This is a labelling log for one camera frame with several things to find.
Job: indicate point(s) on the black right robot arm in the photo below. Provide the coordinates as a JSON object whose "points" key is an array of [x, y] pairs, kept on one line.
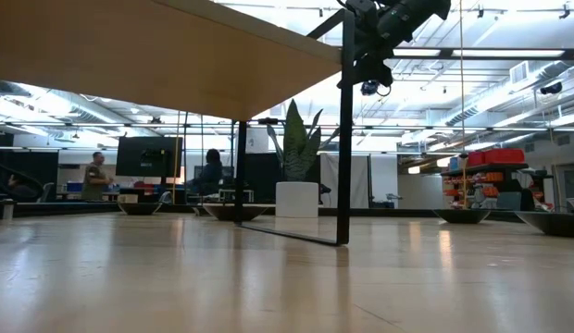
{"points": [[416, 16]]}

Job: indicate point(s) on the black leaf-shaped mini plate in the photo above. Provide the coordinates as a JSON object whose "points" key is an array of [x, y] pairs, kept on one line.
{"points": [[460, 216], [555, 224]]}

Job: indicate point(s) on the black teardrop mini plate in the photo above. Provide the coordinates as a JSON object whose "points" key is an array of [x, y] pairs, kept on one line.
{"points": [[220, 213]]}

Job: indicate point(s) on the white curtain screen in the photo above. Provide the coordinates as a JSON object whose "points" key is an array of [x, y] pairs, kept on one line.
{"points": [[370, 180]]}

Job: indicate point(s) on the white paper sign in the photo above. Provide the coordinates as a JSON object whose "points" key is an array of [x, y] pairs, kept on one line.
{"points": [[257, 139]]}

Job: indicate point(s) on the black partition panel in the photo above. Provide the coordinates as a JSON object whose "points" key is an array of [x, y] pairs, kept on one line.
{"points": [[264, 171], [41, 168]]}

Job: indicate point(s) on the snake plant in white pot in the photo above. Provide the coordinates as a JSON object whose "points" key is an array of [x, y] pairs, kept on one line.
{"points": [[296, 199]]}

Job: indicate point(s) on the red storage bin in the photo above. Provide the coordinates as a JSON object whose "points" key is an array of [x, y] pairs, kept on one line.
{"points": [[500, 157]]}

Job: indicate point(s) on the storage rack with orange bins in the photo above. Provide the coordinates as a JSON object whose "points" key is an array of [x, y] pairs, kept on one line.
{"points": [[486, 178]]}

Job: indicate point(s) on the black ceiling-mounted device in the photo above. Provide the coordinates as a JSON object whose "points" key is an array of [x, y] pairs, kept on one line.
{"points": [[551, 88]]}

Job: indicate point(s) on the person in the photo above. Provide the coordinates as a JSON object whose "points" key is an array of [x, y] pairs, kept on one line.
{"points": [[212, 171], [21, 189], [95, 178]]}

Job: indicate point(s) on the yellow pole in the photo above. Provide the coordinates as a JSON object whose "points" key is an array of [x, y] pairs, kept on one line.
{"points": [[176, 185]]}

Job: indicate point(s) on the wooden riser shelf black legs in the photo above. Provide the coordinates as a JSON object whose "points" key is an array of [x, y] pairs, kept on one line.
{"points": [[129, 46]]}

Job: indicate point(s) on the grey office chair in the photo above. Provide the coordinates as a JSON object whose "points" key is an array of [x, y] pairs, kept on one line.
{"points": [[45, 192], [165, 196]]}

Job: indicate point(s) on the small white cylinder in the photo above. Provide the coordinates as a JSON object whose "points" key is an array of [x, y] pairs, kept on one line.
{"points": [[8, 209]]}

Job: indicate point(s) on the black hanging overhead camera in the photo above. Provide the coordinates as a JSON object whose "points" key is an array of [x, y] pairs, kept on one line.
{"points": [[369, 89]]}

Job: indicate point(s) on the black overhead frame bar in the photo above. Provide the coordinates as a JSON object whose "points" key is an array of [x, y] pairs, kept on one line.
{"points": [[500, 53]]}

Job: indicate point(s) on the black wall monitor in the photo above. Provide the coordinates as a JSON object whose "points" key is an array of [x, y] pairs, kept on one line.
{"points": [[148, 157]]}

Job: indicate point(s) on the black aluminium table frame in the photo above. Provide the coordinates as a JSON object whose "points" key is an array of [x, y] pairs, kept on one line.
{"points": [[60, 208]]}

